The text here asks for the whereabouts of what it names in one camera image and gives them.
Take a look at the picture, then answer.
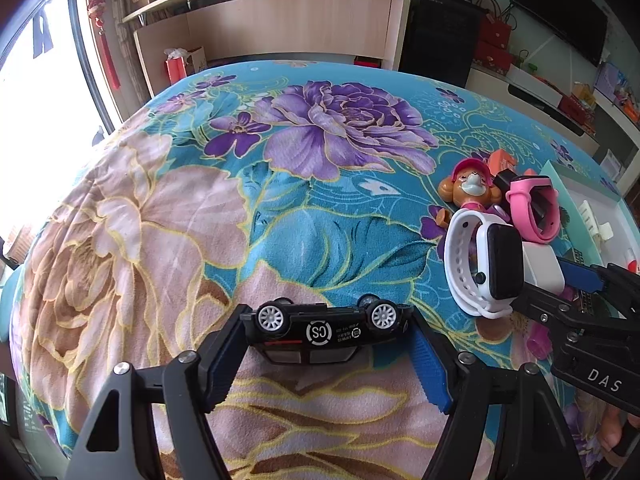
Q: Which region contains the white carton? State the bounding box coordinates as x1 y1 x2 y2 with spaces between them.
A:
600 149 624 181

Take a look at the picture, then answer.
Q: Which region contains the red paper bag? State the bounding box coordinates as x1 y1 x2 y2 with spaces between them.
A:
164 47 207 86

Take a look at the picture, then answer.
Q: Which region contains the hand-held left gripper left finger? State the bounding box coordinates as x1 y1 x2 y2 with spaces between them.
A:
65 305 255 480

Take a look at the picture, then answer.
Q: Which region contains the white flat box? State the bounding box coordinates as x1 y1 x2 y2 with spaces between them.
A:
507 65 566 108

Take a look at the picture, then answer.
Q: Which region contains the pink smartwatch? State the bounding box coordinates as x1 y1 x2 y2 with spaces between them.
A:
505 175 564 245

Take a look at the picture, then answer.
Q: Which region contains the red gift box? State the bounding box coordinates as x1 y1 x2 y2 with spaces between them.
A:
474 40 516 74

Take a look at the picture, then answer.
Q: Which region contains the white hair clip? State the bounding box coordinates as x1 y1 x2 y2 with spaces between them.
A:
577 200 616 242

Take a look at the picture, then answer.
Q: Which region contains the white television stand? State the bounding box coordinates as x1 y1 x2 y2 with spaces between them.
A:
470 62 601 148

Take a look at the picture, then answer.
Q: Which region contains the black flat television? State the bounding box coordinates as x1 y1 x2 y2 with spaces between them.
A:
510 0 610 67

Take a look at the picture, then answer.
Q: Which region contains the black water dispenser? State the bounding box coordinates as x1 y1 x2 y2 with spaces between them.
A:
398 0 483 90

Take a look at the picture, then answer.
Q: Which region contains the red gift bag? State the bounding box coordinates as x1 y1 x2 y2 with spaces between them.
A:
477 0 516 46

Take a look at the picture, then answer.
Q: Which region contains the white box with teal rim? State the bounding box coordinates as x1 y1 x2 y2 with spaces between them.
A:
542 160 633 273

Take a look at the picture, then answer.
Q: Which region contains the purple desk calendar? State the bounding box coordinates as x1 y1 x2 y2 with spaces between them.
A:
595 62 632 107

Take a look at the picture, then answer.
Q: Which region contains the person's right hand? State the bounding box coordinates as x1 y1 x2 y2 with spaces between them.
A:
597 402 640 461

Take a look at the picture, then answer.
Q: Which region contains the white smartwatch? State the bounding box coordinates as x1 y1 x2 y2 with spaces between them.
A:
444 208 526 319

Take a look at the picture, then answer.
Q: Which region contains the pink puppy toy figure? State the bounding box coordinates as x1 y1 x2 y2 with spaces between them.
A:
431 157 512 233

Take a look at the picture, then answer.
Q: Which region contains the white charger adapter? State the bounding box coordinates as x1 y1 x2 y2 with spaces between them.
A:
520 242 567 293

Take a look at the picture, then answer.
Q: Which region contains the black toy car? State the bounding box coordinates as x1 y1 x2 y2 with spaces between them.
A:
240 294 416 366

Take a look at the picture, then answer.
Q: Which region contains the red patterned box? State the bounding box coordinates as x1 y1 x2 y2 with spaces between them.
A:
557 95 597 127

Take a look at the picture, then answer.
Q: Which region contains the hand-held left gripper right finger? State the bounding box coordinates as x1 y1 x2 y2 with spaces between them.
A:
407 310 586 480

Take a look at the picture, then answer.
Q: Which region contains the red hanging knot ornament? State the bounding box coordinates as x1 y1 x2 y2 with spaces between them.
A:
85 0 122 92

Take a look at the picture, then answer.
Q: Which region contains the wooden wall shelf unit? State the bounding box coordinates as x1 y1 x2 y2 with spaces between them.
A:
122 0 436 103

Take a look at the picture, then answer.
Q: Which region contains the floral blanket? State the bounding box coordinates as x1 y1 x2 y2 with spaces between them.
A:
10 57 640 480

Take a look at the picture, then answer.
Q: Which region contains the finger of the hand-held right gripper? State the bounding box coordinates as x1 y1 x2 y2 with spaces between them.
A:
557 258 640 320
510 282 619 344

